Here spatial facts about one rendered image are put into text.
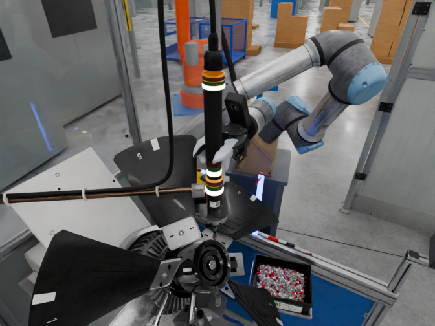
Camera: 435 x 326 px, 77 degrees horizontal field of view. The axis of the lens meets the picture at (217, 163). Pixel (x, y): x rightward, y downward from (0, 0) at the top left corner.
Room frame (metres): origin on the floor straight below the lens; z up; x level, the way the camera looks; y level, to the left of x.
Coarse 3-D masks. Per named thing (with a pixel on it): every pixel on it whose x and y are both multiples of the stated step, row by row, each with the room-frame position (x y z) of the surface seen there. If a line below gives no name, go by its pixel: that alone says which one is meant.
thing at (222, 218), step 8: (192, 184) 0.52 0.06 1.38; (200, 184) 0.52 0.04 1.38; (192, 192) 0.49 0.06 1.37; (200, 192) 0.50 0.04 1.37; (200, 200) 0.49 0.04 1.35; (200, 208) 0.50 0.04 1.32; (224, 208) 0.53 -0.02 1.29; (200, 216) 0.50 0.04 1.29; (208, 216) 0.50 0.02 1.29; (216, 216) 0.50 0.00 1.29; (224, 216) 0.50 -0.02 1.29; (216, 224) 0.48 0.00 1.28
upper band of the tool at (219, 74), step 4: (204, 72) 0.53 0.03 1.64; (208, 72) 0.53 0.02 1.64; (212, 72) 0.53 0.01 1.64; (216, 72) 0.53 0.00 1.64; (220, 72) 0.53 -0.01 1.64; (224, 72) 0.51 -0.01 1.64; (208, 76) 0.49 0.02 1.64; (212, 76) 0.49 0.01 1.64; (216, 76) 0.49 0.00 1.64; (220, 76) 0.50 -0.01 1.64; (204, 80) 0.50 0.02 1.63
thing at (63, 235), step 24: (72, 240) 0.32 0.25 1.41; (48, 264) 0.28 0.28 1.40; (72, 264) 0.30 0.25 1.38; (96, 264) 0.31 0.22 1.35; (120, 264) 0.33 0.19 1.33; (144, 264) 0.35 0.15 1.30; (48, 288) 0.26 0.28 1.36; (72, 288) 0.28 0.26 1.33; (96, 288) 0.29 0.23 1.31; (120, 288) 0.32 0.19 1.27; (144, 288) 0.35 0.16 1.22; (48, 312) 0.25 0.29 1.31; (72, 312) 0.26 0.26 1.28; (96, 312) 0.28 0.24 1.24
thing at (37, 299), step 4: (52, 292) 0.26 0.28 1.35; (36, 296) 0.25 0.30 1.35; (40, 296) 0.25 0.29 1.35; (44, 296) 0.25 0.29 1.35; (48, 296) 0.26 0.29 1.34; (52, 296) 0.26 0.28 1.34; (36, 300) 0.25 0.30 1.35; (40, 300) 0.25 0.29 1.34; (44, 300) 0.25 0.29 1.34; (48, 300) 0.25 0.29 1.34; (52, 300) 0.26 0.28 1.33; (32, 304) 0.24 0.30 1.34
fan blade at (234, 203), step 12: (228, 192) 0.72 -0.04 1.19; (228, 204) 0.66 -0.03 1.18; (240, 204) 0.67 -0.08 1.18; (252, 204) 0.68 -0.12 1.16; (264, 204) 0.70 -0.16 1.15; (228, 216) 0.60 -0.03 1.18; (240, 216) 0.61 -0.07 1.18; (252, 216) 0.62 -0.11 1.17; (264, 216) 0.64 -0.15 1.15; (228, 228) 0.55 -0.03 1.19; (240, 228) 0.56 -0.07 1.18; (252, 228) 0.57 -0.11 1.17
